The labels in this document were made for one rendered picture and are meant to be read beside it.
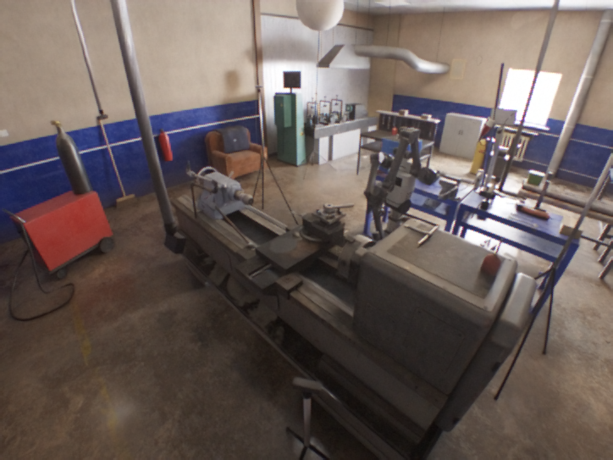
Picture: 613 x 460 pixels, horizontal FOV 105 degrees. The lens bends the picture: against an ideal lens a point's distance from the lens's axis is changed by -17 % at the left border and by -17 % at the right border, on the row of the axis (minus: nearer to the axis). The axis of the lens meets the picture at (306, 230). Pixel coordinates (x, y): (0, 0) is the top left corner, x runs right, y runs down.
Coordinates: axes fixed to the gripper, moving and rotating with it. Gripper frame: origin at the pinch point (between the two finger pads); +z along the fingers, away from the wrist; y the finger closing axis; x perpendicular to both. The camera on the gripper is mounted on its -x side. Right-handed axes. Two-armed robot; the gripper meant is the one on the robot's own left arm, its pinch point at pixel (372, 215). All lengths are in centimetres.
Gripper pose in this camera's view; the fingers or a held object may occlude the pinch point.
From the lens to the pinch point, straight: 212.6
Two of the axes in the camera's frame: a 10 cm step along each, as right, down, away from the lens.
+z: -4.1, 8.9, 2.1
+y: 5.8, 4.3, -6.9
